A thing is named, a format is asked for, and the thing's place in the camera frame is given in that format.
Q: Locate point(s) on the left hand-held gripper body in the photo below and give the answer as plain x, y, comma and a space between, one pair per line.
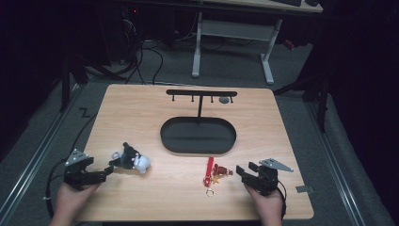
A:
76, 177

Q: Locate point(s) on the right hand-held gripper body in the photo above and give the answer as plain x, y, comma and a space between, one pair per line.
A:
265, 180

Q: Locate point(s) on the black key rack with tray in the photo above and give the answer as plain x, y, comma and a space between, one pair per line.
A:
197, 135

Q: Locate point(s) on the person's left hand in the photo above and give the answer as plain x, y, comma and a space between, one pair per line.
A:
70, 201

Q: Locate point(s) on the person's right hand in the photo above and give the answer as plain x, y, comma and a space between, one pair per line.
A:
269, 207

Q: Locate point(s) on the grey tape piece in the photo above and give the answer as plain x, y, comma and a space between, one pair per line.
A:
304, 189

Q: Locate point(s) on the grey round table grommet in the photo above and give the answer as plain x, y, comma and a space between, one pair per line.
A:
224, 100

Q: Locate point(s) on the black metal stand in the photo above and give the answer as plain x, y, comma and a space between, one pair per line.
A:
321, 100
65, 81

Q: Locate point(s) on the small red object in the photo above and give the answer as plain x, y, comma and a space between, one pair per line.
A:
289, 44

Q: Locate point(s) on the white-legged desk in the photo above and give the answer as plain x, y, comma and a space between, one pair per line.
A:
235, 29

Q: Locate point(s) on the black keyboard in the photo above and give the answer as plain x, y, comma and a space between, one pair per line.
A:
287, 2

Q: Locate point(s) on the metal floor rail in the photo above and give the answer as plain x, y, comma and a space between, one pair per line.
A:
335, 163
34, 160

